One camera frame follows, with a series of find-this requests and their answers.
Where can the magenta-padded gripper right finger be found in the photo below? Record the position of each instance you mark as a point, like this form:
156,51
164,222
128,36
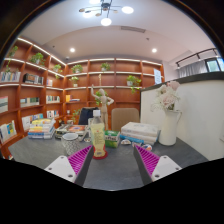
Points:
166,165

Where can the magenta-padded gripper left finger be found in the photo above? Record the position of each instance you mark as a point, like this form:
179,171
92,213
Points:
59,166

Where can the clear bottle with yellow drink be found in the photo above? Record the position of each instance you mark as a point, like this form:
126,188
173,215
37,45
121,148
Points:
98,138

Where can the white jug vase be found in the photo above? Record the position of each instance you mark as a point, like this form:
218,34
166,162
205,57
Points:
169,130

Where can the stack of magazines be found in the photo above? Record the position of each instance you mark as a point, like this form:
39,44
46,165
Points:
73,129

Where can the stack of colourful books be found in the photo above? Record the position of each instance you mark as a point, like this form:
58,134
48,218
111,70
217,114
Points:
41,129

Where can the stack of white books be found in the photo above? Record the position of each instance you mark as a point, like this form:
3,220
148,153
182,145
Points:
140,131

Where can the dark chair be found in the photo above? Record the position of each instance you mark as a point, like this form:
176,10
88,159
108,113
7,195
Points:
86,115

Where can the green and white box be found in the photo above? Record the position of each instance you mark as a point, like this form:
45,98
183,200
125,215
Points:
112,138

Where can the beige chair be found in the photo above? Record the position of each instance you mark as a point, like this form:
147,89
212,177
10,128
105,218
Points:
125,118

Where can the pink and white flower bouquet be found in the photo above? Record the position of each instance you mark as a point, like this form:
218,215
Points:
166,96

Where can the wooden artist mannequin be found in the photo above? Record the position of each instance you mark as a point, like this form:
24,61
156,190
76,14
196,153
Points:
103,103

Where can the grey curtain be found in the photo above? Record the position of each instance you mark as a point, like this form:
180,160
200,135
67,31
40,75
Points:
193,68

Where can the round recessed ceiling light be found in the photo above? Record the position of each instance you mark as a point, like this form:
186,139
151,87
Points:
154,50
72,50

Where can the ceiling air vent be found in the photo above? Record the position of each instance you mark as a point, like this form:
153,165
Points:
133,29

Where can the branched ceiling lamp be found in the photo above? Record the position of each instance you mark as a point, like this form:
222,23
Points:
106,15

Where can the wooden wall shelf unit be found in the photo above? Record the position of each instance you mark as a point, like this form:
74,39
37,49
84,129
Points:
40,90

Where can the black track light rail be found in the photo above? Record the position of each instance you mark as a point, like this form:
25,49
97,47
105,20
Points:
196,55

